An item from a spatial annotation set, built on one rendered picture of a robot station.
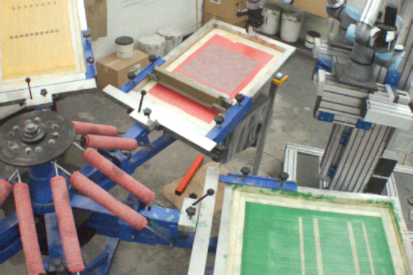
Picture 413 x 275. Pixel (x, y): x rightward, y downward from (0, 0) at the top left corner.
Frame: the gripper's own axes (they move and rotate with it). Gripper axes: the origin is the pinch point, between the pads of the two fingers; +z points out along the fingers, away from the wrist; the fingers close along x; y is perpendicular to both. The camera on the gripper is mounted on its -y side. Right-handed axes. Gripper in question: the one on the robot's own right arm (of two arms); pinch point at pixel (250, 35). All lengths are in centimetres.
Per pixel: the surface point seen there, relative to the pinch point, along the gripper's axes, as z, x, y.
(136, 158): 8, -99, 1
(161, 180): 114, -62, -42
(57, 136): -41, -128, 7
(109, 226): -2, -134, 22
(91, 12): 47, 14, -192
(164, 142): 14, -82, 2
